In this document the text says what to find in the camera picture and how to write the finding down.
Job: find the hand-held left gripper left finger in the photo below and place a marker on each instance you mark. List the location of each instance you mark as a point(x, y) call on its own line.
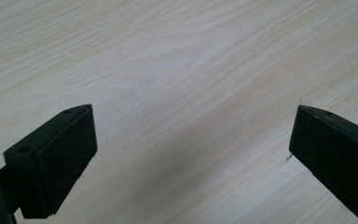
point(56, 161)

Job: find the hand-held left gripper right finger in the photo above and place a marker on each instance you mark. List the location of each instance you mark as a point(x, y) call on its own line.
point(338, 152)

